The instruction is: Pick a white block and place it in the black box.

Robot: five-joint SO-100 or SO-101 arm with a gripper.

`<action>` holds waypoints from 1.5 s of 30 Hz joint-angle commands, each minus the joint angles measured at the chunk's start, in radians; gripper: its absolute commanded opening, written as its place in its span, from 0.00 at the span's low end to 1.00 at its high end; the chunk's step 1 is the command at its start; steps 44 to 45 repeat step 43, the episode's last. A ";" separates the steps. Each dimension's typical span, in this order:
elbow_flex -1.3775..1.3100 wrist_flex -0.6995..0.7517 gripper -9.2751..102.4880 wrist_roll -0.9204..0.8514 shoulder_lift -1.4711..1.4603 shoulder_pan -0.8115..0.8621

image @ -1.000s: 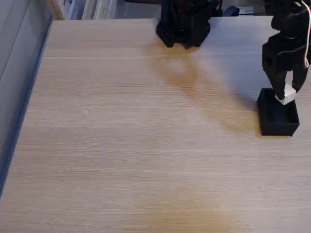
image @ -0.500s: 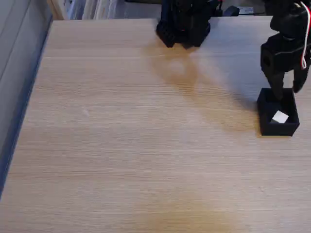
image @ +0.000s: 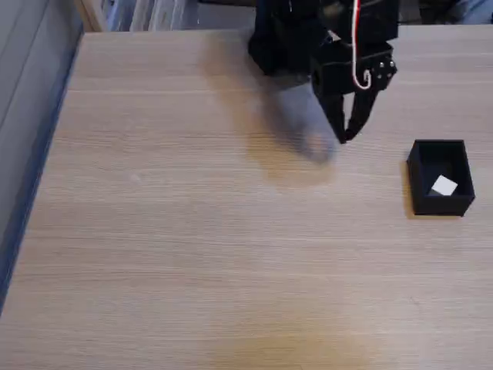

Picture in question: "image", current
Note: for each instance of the white block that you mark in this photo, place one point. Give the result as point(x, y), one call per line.
point(445, 186)

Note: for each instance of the black open box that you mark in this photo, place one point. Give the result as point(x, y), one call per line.
point(421, 173)

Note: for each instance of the blue grey fabric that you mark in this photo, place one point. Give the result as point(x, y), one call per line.
point(475, 11)

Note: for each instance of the white curtain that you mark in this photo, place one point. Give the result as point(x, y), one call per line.
point(158, 14)

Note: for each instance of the wooden post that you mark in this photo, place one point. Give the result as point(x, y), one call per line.
point(90, 15)

